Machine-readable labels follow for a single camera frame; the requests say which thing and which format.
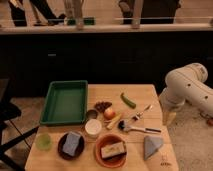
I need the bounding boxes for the white cup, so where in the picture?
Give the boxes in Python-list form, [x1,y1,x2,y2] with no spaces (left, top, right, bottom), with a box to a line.
[85,119,102,138]

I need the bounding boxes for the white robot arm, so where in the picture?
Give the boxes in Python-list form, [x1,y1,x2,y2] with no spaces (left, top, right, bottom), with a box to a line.
[159,63,213,126]

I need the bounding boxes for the dark chair frame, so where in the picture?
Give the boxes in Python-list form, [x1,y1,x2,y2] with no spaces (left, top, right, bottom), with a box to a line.
[0,78,40,171]

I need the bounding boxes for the person at left background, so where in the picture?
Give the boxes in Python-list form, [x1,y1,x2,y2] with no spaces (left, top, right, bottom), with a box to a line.
[7,0,66,27]

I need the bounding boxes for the small dark metal cup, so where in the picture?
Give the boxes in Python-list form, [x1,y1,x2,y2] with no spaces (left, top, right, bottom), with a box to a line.
[86,109,98,120]

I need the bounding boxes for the red yellow apple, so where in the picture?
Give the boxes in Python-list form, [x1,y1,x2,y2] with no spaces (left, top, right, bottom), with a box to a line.
[104,107,115,120]

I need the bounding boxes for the grey folded cloth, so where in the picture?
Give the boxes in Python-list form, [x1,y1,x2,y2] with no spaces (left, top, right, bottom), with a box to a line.
[144,136,164,160]

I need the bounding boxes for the yellow corn piece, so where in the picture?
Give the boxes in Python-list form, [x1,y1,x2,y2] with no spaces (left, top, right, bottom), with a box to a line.
[106,114,122,130]

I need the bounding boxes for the person in dark clothes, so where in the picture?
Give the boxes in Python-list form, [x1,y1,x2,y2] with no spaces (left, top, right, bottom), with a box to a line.
[118,0,181,24]

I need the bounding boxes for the orange bowl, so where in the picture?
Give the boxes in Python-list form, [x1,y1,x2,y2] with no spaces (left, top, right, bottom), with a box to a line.
[94,134,127,168]

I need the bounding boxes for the green plastic tray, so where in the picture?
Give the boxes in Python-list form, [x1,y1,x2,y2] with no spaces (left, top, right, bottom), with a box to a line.
[40,80,88,126]

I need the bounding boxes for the dark brown plate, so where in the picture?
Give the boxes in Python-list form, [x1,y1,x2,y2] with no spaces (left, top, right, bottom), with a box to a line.
[57,131,85,160]

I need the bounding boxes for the beige sponge block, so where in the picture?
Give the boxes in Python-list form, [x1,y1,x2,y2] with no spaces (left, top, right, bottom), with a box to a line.
[101,142,126,159]

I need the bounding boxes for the blue sponge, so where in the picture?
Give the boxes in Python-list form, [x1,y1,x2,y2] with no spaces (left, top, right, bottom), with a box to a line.
[62,132,81,157]

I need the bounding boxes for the light green small cup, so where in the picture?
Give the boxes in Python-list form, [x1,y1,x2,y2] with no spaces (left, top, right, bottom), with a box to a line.
[35,133,52,150]

